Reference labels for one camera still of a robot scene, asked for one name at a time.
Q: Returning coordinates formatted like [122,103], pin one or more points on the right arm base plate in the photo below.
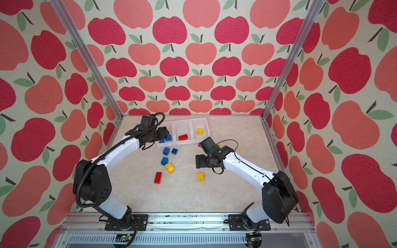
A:
[240,222]

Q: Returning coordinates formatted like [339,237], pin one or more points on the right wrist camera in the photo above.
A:
[208,145]

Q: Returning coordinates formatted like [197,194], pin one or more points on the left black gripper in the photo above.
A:
[164,133]

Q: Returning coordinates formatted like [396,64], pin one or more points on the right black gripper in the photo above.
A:
[200,160]

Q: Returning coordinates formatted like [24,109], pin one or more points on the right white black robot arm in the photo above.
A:
[279,197]

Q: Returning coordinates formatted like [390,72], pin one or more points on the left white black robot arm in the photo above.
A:
[92,186]

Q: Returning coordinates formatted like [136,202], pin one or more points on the right aluminium corner post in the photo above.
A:
[297,47]

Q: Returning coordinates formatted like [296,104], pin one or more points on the yellow round lego brick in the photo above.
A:
[170,167]

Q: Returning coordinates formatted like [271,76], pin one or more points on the aluminium corner post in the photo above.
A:
[297,47]
[68,23]

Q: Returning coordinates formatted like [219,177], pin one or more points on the red lego brick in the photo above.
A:
[158,178]
[183,137]

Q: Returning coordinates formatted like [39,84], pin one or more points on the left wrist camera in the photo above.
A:
[147,122]

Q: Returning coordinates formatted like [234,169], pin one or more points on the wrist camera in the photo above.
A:
[208,145]
[147,122]

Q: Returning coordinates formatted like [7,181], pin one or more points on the left aluminium corner post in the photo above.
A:
[68,23]

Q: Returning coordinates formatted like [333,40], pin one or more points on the aluminium front frame rail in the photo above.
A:
[185,230]

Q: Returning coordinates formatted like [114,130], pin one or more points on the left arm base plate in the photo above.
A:
[130,223]

